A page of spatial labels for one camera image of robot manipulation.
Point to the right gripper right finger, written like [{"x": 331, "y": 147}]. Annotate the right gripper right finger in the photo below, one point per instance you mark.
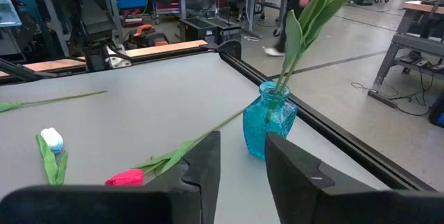
[{"x": 347, "y": 203}]

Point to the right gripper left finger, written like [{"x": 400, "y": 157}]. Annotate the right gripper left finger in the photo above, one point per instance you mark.
[{"x": 104, "y": 206}]

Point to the red artificial tulip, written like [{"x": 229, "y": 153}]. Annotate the red artificial tulip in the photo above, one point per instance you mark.
[{"x": 125, "y": 178}]

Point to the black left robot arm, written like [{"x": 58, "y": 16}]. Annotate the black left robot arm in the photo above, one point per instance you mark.
[{"x": 92, "y": 16}]

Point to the blue glass vase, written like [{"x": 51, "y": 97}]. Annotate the blue glass vase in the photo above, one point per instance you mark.
[{"x": 256, "y": 127}]

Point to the black computer tower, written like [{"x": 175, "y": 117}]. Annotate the black computer tower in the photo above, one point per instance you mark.
[
  {"x": 227, "y": 30},
  {"x": 196, "y": 31}
]

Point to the wooden table side board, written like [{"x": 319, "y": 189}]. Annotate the wooden table side board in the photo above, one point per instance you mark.
[{"x": 163, "y": 48}]

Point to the orange and black vacuum cleaner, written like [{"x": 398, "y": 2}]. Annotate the orange and black vacuum cleaner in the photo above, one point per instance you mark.
[{"x": 149, "y": 36}]

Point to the blue storage bin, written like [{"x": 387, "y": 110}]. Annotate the blue storage bin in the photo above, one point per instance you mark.
[{"x": 132, "y": 1}]

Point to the white blue-tipped artificial tulip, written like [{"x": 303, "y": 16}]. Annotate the white blue-tipped artificial tulip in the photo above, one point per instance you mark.
[{"x": 52, "y": 140}]

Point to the black power strip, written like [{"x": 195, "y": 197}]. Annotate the black power strip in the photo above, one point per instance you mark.
[{"x": 381, "y": 98}]

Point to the grey wooden-top workbench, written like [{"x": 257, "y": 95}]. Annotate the grey wooden-top workbench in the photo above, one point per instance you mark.
[{"x": 409, "y": 42}]

